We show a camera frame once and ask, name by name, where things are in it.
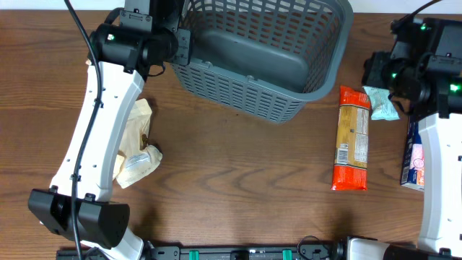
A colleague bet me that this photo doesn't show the brown labelled snack pouch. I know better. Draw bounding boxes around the brown labelled snack pouch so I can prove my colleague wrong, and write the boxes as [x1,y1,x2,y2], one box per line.
[113,155,125,179]

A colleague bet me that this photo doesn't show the mint green wipes packet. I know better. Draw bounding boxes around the mint green wipes packet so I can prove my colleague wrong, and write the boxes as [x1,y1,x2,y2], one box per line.
[363,86,399,121]

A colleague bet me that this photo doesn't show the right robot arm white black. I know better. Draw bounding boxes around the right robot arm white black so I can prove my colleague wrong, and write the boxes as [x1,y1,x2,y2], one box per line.
[334,14,461,259]

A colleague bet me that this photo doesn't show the orange pasta package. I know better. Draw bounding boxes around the orange pasta package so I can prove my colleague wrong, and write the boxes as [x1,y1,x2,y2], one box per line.
[331,85,371,191]

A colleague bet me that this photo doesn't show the colourful tissue multipack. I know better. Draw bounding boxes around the colourful tissue multipack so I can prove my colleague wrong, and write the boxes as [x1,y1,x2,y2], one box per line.
[400,116,424,191]

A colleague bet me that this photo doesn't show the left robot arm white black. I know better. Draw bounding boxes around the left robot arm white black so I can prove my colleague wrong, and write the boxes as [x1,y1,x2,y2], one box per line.
[28,0,191,259]

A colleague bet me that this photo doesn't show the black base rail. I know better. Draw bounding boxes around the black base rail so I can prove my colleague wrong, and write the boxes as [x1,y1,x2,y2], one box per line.
[56,244,347,260]

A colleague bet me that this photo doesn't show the beige paper pouch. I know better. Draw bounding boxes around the beige paper pouch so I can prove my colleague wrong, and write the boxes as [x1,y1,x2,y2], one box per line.
[114,99,163,189]

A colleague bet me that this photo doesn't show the grey plastic basket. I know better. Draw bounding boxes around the grey plastic basket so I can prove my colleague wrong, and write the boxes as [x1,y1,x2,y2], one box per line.
[173,0,354,124]

